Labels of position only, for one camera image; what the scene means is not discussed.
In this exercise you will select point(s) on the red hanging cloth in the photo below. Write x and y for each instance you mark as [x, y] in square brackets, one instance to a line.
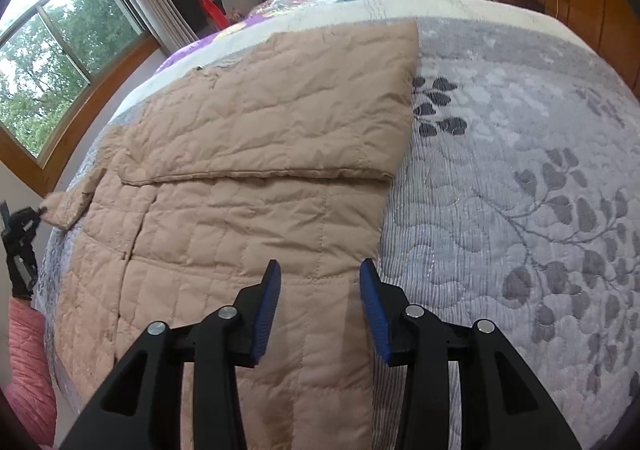
[214, 12]

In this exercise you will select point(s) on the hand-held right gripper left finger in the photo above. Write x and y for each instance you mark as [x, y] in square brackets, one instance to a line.
[267, 300]

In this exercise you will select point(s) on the large wooden-framed window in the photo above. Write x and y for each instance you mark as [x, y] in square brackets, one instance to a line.
[55, 54]

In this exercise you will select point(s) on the wooden wardrobe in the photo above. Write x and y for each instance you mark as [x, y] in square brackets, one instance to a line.
[610, 4]

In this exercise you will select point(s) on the person's left hand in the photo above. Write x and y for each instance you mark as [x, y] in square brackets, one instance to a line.
[22, 291]

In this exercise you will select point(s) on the tan quilted down jacket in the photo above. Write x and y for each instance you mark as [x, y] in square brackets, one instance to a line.
[250, 129]

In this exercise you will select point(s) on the bed with grey floral cover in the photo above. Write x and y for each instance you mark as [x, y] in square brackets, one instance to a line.
[500, 154]

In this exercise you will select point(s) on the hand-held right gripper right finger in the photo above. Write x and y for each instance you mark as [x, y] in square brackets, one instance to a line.
[372, 302]

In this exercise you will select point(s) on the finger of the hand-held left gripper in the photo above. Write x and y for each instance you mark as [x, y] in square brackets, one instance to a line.
[25, 221]

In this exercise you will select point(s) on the person's left forearm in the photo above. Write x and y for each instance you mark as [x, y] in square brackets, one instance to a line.
[30, 370]

